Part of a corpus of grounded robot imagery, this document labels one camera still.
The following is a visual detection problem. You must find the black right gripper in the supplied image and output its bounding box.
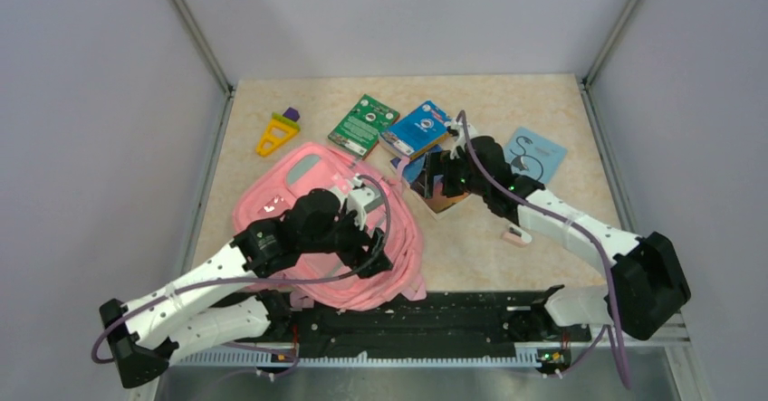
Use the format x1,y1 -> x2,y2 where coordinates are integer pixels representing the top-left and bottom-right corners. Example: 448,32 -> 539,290
411,150 -> 489,200

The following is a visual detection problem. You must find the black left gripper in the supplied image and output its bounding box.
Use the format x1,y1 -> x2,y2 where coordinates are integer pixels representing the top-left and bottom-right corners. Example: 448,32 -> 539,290
301,200 -> 392,277

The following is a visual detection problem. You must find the pink student backpack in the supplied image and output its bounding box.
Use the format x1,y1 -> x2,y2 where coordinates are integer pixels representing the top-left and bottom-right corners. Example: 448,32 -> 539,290
233,142 -> 427,311

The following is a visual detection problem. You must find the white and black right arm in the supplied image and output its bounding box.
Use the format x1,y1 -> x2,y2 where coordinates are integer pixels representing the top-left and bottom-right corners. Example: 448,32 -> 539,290
422,136 -> 691,340

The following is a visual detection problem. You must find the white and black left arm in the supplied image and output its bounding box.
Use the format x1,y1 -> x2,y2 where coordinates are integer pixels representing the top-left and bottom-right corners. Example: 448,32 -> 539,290
91,184 -> 393,389

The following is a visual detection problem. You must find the sunset cover paperback book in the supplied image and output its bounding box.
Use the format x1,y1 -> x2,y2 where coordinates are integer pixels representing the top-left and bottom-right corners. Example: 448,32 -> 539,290
389,145 -> 468,220

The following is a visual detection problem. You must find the blue paperback book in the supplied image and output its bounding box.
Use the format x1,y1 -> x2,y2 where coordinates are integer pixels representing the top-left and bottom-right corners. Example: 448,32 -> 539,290
379,100 -> 452,160

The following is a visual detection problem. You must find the green paperback book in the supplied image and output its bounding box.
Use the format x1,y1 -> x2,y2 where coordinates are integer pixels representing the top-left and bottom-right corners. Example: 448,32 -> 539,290
328,94 -> 400,159

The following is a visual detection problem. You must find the light blue thin booklet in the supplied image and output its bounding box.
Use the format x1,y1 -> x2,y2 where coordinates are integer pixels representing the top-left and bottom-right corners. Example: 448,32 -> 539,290
503,127 -> 568,185

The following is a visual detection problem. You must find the pink and white eraser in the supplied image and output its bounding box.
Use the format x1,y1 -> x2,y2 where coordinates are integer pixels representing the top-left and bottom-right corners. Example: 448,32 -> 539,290
501,224 -> 533,247

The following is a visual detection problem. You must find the yellow and purple toy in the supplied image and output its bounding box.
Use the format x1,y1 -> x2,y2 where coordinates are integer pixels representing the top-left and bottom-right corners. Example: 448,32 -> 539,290
255,107 -> 301,158

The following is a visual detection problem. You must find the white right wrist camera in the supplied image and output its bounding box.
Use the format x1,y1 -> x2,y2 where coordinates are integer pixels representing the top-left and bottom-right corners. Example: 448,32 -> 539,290
441,118 -> 480,160

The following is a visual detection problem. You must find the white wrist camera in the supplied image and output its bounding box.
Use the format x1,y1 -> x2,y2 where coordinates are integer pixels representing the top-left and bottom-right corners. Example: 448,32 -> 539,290
441,118 -> 480,160
330,174 -> 385,231

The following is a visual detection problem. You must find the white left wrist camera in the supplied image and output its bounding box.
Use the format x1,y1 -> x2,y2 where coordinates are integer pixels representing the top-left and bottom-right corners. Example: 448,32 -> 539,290
330,174 -> 385,231

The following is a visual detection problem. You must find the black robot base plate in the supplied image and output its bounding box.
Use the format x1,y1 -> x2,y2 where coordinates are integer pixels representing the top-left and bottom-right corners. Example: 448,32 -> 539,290
236,290 -> 592,360

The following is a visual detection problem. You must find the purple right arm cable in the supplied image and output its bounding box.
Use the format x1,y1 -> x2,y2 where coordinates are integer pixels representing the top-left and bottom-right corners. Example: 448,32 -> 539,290
455,109 -> 632,390

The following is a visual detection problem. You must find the aluminium frame rail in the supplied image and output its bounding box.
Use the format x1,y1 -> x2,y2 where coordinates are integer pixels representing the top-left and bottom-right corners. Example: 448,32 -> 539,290
127,317 -> 714,400

